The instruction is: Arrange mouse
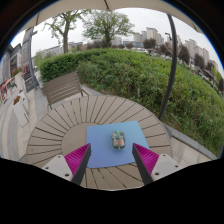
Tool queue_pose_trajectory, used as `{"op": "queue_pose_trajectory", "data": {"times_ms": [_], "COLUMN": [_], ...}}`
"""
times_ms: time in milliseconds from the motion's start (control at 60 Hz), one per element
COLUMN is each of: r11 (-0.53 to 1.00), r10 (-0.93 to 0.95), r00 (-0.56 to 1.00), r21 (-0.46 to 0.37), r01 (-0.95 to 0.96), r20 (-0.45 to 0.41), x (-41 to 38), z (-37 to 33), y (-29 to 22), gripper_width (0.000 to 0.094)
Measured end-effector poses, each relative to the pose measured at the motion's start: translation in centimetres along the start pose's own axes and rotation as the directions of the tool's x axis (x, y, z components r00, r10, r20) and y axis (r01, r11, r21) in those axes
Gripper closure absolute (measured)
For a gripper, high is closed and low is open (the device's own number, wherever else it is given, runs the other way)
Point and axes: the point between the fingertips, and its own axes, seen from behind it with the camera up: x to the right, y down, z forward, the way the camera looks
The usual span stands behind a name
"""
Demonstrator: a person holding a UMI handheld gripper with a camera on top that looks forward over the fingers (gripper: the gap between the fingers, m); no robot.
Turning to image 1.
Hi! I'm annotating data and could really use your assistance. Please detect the blue mouse pad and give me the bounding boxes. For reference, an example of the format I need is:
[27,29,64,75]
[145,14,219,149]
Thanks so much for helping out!
[85,120,150,170]

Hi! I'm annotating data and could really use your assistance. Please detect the brown slatted outdoor chair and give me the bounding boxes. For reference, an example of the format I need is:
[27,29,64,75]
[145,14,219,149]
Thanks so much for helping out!
[42,70,84,111]

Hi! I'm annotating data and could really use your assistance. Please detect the grey shopfront building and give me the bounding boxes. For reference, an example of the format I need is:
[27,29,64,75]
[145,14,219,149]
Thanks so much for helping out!
[0,43,23,104]

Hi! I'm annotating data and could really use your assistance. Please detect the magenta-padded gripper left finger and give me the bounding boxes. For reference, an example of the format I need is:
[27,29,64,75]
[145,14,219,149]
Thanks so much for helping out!
[41,143,92,186]

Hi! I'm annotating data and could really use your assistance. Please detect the thin-crowned tree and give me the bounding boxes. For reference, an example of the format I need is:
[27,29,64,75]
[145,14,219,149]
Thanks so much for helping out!
[43,9,91,55]

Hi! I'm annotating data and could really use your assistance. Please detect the beige patio umbrella canopy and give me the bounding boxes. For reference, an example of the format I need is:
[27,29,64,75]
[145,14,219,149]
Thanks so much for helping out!
[19,0,204,34]

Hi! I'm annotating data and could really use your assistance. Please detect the dense-crowned tree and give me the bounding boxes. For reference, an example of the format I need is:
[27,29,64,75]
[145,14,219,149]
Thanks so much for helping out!
[82,9,135,49]

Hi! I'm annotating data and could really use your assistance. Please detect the dark curved umbrella pole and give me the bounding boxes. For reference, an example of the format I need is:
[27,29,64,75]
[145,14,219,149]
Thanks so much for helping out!
[157,13,179,122]

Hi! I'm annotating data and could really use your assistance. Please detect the distant high-rise buildings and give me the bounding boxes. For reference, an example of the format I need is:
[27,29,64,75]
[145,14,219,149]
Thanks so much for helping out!
[111,27,221,73]

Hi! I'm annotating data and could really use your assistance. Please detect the green hedge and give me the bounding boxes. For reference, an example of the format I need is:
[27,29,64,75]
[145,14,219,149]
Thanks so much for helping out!
[38,48,224,156]

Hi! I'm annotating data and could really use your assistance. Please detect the tall grey sign pillar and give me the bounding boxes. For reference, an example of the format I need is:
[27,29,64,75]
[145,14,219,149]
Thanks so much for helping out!
[20,27,39,94]

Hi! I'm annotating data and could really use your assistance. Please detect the white planter with flowers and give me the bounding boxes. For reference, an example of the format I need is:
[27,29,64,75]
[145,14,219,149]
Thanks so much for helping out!
[11,66,25,95]
[11,94,30,128]

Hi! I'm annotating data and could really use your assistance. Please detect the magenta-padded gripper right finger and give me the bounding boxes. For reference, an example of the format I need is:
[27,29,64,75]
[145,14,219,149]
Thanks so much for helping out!
[132,143,184,186]

